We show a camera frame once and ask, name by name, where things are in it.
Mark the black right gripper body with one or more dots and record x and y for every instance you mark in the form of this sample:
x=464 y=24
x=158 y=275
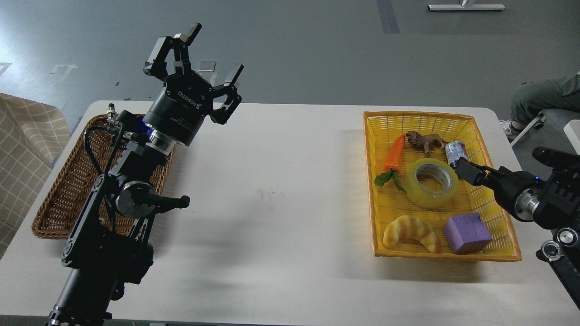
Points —
x=516 y=192

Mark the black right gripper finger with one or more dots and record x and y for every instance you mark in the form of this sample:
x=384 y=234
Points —
x=477 y=175

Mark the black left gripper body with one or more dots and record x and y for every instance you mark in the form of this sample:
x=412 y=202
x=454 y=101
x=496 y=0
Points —
x=179 y=111

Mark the yellow tape roll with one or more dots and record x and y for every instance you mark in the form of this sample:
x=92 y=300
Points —
x=430 y=183

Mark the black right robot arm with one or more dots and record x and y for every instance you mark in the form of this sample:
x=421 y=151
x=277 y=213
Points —
x=553 y=204

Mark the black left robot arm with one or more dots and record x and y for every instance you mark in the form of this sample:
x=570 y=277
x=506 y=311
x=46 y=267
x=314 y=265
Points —
x=108 y=246

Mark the small blue can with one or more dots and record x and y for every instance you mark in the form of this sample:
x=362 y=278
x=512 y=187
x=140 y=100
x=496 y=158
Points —
x=454 y=151

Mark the purple foam block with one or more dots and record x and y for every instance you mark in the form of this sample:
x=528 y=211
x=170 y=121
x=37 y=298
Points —
x=466 y=233

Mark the brown toy lion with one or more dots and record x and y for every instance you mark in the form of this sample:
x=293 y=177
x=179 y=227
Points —
x=424 y=142

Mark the yellow plastic basket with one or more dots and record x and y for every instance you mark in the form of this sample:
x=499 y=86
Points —
x=387 y=203

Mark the orange toy carrot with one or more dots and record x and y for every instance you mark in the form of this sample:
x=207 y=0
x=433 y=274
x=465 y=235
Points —
x=393 y=165

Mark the seated person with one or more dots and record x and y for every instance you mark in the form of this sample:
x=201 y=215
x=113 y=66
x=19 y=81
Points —
x=530 y=98

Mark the toy croissant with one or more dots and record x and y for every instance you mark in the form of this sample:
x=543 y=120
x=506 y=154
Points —
x=410 y=227

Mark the brown wicker basket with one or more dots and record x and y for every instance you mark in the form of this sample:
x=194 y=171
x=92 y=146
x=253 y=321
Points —
x=63 y=204

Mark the beige checkered cloth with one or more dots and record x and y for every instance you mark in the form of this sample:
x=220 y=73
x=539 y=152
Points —
x=32 y=136

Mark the white metal bar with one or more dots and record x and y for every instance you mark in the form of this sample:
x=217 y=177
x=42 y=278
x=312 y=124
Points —
x=466 y=8

